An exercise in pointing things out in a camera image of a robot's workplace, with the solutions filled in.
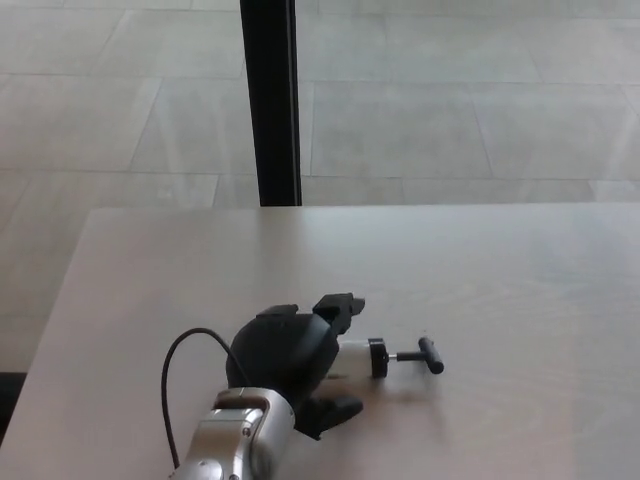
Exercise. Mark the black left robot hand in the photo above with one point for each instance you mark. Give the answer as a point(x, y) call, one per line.
point(280, 350)

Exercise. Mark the black vertical post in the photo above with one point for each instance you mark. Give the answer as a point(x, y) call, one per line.
point(272, 100)

